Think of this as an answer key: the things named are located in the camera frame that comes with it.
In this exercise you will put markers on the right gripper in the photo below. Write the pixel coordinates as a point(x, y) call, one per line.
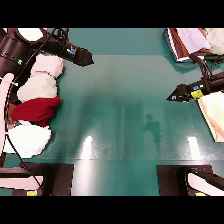
point(190, 91)

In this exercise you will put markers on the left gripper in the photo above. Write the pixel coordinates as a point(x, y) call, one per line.
point(77, 55)

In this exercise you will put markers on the light grey garment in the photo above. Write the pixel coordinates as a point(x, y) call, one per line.
point(37, 87)

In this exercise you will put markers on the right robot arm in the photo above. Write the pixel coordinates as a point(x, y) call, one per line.
point(216, 83)

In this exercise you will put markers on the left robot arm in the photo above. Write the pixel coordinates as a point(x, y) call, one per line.
point(13, 50)

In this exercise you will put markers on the white garment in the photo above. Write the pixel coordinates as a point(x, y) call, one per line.
point(48, 65)
point(216, 40)
point(28, 140)

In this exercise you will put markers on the cream garment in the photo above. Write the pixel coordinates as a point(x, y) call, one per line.
point(213, 113)

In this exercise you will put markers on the brown garment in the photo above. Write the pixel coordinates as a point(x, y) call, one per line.
point(181, 50)

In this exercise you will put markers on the blue garment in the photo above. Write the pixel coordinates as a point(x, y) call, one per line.
point(170, 45)

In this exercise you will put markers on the pale lilac garment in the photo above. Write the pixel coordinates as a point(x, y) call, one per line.
point(193, 38)

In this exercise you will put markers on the red garment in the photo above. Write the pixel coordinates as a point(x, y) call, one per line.
point(35, 110)

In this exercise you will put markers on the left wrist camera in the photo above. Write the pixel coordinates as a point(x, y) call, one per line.
point(62, 34)

